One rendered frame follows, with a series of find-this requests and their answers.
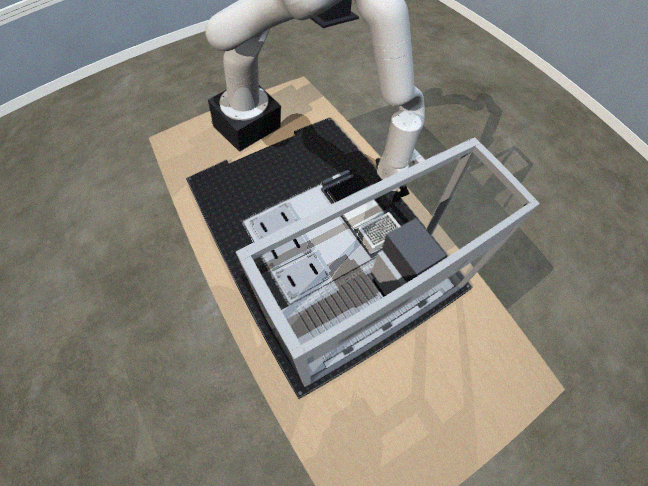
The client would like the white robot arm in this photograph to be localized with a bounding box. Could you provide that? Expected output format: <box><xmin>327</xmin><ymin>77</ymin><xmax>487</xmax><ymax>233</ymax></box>
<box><xmin>205</xmin><ymin>0</ymin><xmax>425</xmax><ymax>168</ymax></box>

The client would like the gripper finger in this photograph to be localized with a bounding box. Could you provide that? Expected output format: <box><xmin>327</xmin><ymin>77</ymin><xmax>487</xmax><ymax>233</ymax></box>
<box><xmin>392</xmin><ymin>185</ymin><xmax>410</xmax><ymax>203</ymax></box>
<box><xmin>375</xmin><ymin>158</ymin><xmax>382</xmax><ymax>183</ymax></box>

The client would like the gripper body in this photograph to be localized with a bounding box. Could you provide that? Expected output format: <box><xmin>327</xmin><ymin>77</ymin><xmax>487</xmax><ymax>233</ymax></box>
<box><xmin>377</xmin><ymin>155</ymin><xmax>409</xmax><ymax>180</ymax></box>

